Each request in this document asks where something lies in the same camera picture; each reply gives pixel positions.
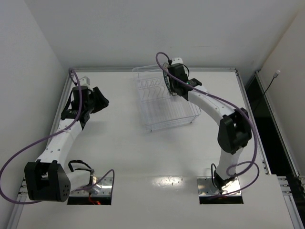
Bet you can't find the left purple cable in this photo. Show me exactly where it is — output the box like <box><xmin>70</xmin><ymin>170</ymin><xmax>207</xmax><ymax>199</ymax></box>
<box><xmin>0</xmin><ymin>68</ymin><xmax>115</xmax><ymax>205</ymax></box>

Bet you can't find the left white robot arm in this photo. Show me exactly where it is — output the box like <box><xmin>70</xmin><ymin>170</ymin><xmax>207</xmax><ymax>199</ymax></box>
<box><xmin>24</xmin><ymin>86</ymin><xmax>109</xmax><ymax>202</ymax></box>

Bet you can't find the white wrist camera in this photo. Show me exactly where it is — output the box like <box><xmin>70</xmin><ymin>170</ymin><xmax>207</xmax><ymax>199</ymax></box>
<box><xmin>79</xmin><ymin>76</ymin><xmax>91</xmax><ymax>87</ymax></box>
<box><xmin>172</xmin><ymin>57</ymin><xmax>183</xmax><ymax>64</ymax></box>

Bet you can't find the purple cable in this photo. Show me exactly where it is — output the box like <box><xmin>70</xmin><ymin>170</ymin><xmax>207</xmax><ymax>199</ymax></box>
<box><xmin>155</xmin><ymin>52</ymin><xmax>260</xmax><ymax>198</ymax></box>
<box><xmin>0</xmin><ymin>68</ymin><xmax>115</xmax><ymax>205</ymax></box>

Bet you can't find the metal base plate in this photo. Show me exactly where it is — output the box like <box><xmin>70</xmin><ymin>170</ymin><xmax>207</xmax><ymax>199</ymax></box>
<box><xmin>69</xmin><ymin>177</ymin><xmax>113</xmax><ymax>197</ymax></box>
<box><xmin>197</xmin><ymin>177</ymin><xmax>242</xmax><ymax>198</ymax></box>

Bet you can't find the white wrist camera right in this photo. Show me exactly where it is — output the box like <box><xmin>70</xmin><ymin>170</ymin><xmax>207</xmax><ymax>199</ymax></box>
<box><xmin>172</xmin><ymin>57</ymin><xmax>183</xmax><ymax>64</ymax></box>

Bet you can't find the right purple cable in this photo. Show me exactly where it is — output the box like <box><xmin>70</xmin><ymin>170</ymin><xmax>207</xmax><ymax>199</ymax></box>
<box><xmin>155</xmin><ymin>52</ymin><xmax>260</xmax><ymax>198</ymax></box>

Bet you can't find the clear wire dish rack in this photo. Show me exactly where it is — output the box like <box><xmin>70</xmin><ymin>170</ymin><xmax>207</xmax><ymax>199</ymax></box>
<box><xmin>132</xmin><ymin>65</ymin><xmax>201</xmax><ymax>132</ymax></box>

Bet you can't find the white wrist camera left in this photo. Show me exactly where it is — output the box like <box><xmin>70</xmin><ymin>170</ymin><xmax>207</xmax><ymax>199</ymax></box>
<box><xmin>79</xmin><ymin>76</ymin><xmax>91</xmax><ymax>87</ymax></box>

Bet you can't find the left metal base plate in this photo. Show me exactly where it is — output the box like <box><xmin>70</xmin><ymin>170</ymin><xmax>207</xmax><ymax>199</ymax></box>
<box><xmin>69</xmin><ymin>177</ymin><xmax>113</xmax><ymax>197</ymax></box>

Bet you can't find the black cable with white plug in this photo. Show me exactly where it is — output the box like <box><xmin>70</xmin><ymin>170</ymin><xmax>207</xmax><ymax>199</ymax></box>
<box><xmin>264</xmin><ymin>70</ymin><xmax>281</xmax><ymax>96</ymax></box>

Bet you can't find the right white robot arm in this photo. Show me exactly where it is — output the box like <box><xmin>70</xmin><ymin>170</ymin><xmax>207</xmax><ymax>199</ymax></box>
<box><xmin>164</xmin><ymin>75</ymin><xmax>252</xmax><ymax>189</ymax></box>

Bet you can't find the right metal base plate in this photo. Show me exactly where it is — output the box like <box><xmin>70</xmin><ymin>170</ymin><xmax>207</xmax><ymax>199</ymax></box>
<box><xmin>197</xmin><ymin>177</ymin><xmax>242</xmax><ymax>198</ymax></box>

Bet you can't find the dark blue rimmed plate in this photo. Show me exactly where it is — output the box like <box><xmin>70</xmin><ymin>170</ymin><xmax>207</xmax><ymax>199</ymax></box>
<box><xmin>163</xmin><ymin>62</ymin><xmax>173</xmax><ymax>95</ymax></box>

